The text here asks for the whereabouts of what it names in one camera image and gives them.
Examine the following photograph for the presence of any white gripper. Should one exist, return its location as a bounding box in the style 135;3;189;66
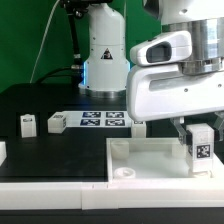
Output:
126;31;224;145

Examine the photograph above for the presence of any white square tabletop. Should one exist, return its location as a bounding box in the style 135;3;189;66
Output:
105;136;224;186

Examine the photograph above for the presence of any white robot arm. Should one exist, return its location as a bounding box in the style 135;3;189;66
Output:
79;0;224;142

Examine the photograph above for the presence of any white left fence piece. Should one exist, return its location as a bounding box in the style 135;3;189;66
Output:
0;141;7;166

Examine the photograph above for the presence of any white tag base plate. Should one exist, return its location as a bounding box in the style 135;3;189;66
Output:
66;111;131;128

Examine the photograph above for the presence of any black cable bundle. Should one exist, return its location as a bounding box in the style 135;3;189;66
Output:
34;0;88;84

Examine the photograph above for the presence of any grey thin cable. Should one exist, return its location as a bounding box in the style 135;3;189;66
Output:
29;0;62;84

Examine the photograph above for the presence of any white front fence rail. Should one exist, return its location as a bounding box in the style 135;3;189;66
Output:
0;179;224;210

